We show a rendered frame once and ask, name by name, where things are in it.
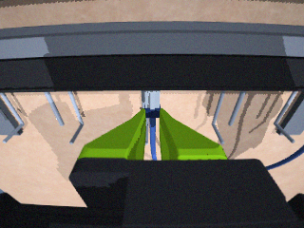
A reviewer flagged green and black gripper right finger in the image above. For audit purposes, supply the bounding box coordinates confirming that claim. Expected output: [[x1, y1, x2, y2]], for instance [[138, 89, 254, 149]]
[[159, 108, 228, 160]]

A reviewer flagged grey patch panel rack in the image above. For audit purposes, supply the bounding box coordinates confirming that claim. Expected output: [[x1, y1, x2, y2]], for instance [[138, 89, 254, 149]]
[[0, 21, 304, 144]]

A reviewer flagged blue cable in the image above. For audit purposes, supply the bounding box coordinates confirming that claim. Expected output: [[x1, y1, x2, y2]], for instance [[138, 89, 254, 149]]
[[149, 118, 304, 170]]

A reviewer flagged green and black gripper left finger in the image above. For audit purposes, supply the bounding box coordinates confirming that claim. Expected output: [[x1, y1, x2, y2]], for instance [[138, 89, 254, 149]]
[[77, 108, 146, 160]]

